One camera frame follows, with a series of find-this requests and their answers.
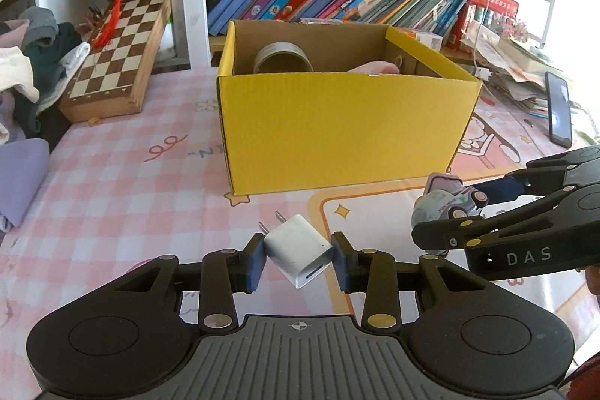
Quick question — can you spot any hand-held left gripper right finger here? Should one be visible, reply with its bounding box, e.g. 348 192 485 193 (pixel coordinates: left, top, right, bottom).
330 231 488 330

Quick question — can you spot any pink printed tablecloth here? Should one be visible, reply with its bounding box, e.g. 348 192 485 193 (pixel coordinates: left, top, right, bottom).
0 65 600 400

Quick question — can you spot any clear packing tape roll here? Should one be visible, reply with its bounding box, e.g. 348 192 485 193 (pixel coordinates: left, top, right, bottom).
254 43 314 74

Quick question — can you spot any purple folded cloth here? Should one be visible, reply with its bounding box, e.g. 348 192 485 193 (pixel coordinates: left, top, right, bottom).
0 138 50 228

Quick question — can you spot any pastel toy car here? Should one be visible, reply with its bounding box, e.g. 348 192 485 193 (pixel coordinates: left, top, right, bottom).
411 174 488 252

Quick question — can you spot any red printed box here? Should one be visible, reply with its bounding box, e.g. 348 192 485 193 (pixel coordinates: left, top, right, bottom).
450 0 519 50

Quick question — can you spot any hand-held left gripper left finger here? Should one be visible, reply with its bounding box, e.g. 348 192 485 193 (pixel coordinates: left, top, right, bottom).
115 232 268 333

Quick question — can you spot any yellow cardboard box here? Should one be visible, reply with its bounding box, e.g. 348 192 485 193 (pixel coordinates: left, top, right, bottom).
216 19 483 196

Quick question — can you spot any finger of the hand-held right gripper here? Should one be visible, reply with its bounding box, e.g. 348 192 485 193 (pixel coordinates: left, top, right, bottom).
462 145 600 204
412 183 600 251

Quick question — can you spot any pile of clothes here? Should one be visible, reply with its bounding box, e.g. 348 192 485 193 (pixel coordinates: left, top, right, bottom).
0 6 91 139

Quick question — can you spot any wooden folding chessboard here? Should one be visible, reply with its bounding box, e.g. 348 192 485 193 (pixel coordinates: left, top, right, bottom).
58 0 172 123

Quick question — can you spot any pink soft item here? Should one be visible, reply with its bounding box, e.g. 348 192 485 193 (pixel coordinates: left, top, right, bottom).
349 61 400 75

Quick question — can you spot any red tassel charm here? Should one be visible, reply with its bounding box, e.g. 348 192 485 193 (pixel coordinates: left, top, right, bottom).
91 0 125 49

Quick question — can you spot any stack of papers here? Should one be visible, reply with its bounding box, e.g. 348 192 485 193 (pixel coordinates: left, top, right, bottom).
462 34 563 116

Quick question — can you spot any small white orange box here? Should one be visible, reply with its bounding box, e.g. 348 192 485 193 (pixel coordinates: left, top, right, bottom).
403 30 444 50

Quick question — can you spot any white USB charger plug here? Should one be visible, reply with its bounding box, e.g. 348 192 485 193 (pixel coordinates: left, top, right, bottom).
259 210 334 289

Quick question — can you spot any black smartphone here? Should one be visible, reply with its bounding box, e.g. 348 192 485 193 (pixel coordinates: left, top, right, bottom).
545 72 573 148

